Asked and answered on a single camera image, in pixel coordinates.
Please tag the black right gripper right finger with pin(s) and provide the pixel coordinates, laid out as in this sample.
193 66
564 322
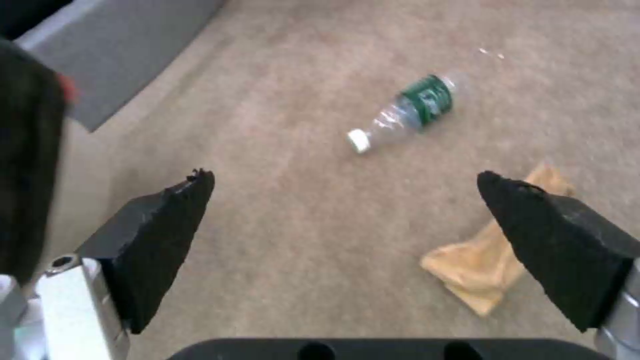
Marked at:
555 243

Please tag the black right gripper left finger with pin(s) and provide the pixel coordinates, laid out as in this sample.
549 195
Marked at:
150 247

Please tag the grey floor mat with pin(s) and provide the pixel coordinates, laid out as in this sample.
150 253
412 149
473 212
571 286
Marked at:
107 56

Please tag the crumpled tan paper wrapper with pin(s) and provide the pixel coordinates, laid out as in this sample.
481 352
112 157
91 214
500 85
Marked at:
492 255

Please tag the black robot part red button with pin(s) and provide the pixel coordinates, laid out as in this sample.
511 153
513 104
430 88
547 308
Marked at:
30 157

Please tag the clear plastic bottle green label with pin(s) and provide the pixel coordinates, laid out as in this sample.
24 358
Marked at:
406 111

